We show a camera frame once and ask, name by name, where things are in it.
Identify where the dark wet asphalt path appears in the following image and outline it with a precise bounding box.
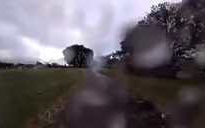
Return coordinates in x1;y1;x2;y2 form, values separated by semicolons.
51;68;168;128

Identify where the green grass field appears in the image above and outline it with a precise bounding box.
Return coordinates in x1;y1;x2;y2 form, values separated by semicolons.
0;67;88;128

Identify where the grass verge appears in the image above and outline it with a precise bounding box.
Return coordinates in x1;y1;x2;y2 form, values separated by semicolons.
99;67;205;128

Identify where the large dark tree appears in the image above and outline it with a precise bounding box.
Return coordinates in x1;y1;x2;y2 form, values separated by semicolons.
62;44;95;69

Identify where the row of trees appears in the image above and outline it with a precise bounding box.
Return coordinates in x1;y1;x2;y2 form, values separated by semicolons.
104;0;205;79

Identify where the distant tree line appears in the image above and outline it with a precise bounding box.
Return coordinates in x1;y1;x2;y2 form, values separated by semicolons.
0;59;69;70

